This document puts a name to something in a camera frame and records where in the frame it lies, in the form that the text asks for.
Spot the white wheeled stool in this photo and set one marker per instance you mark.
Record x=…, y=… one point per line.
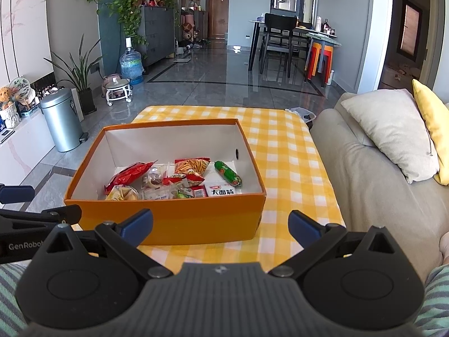
x=117, y=86

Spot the beige sofa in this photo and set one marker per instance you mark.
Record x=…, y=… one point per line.
x=368, y=189

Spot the red stick snack packet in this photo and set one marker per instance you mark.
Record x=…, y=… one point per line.
x=191, y=166

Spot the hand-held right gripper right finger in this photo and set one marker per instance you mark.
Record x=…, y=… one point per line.
x=302, y=225

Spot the stacked orange plastic stools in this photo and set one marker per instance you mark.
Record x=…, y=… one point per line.
x=317, y=59

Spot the person's striped green clothing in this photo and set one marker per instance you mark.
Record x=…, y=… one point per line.
x=435, y=288

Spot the long-leaf potted plant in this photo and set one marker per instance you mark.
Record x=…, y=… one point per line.
x=82, y=73

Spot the brown stuffed toy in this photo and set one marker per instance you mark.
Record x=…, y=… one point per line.
x=5, y=94

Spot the grey cabinet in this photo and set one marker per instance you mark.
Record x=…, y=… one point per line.
x=158, y=35

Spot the white low console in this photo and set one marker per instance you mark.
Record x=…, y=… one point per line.
x=24, y=147

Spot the white pillow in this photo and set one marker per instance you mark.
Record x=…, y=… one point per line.
x=389, y=126

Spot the slim red barcode packet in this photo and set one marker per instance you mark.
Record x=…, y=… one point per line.
x=200, y=193

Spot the marble top side table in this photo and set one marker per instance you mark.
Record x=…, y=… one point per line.
x=326, y=38

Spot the orange cardboard box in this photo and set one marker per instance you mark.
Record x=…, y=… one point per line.
x=196, y=221

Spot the blue water jug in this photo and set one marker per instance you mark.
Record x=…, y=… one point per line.
x=131, y=66

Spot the small waste bin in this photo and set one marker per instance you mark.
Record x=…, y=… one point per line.
x=303, y=115

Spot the clear white ball packet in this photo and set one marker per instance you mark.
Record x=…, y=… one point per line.
x=156, y=193

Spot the yellow checkered tablecloth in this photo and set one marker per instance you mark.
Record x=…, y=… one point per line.
x=280, y=140

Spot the clear dark candy packet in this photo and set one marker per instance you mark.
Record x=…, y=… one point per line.
x=154, y=179

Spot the dining table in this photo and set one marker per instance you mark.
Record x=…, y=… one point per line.
x=259, y=23

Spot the green pea packet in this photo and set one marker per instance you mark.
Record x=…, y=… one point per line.
x=182, y=193

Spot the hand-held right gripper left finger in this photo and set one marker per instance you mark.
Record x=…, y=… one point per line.
x=136, y=224

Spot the brown wooden door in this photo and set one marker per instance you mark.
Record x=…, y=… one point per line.
x=218, y=10

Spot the green pothos plant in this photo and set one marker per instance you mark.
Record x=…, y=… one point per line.
x=131, y=7

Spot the silver pedal trash can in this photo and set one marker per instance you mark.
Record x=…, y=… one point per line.
x=63, y=123

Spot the black dining chair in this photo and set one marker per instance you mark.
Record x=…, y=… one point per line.
x=280, y=21

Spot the brown plush doll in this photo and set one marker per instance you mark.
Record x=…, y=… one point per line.
x=187, y=28

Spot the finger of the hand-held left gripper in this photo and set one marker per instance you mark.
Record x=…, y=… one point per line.
x=52, y=214
x=17, y=193

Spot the white spicy strip packet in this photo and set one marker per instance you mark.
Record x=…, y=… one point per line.
x=224, y=191

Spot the green sausage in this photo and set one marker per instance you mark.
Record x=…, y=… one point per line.
x=228, y=172

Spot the round painted fan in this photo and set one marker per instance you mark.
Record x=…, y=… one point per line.
x=21, y=86

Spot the yellow pillow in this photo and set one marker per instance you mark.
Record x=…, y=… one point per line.
x=435, y=119

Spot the red foil snack packet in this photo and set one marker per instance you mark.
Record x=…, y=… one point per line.
x=129, y=175

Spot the clear bread packet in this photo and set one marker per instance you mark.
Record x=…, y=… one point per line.
x=122, y=193

